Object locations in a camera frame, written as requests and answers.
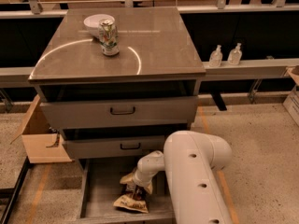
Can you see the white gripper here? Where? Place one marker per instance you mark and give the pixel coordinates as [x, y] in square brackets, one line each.
[139, 179]

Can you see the brown chip bag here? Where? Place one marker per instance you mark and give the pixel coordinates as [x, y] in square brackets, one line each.
[133, 198]

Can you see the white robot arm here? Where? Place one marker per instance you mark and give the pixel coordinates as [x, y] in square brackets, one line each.
[188, 160]

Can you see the grey bottom drawer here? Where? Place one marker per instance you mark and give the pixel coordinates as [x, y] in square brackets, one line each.
[101, 188]

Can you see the grey drawer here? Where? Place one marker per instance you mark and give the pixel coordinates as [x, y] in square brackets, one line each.
[101, 188]
[120, 113]
[113, 147]

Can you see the grey middle drawer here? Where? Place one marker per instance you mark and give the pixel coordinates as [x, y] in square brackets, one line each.
[113, 147]

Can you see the grey drawer cabinet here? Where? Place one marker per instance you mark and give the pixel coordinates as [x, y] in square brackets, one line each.
[156, 59]

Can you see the grey top drawer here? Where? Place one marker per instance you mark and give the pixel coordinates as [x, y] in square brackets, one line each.
[120, 113]

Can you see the open cardboard box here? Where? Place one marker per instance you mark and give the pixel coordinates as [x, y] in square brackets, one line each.
[42, 144]

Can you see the left clear sanitizer bottle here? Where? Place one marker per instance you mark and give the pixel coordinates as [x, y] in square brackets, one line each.
[216, 57]

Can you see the clear sanitizer bottle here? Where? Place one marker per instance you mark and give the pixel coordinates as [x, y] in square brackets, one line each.
[216, 57]
[235, 55]

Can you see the green white soda can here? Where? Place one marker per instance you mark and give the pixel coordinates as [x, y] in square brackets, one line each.
[108, 37]

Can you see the right clear sanitizer bottle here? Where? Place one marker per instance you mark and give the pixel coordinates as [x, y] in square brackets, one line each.
[235, 55]

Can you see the white bowl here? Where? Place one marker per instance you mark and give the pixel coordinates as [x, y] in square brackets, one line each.
[91, 23]

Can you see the white box at right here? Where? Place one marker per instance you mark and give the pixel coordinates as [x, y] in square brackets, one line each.
[291, 103]

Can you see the black floor frame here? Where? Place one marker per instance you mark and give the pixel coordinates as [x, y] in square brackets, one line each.
[12, 194]

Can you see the grey metal rail shelf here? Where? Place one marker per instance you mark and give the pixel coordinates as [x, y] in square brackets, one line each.
[17, 77]

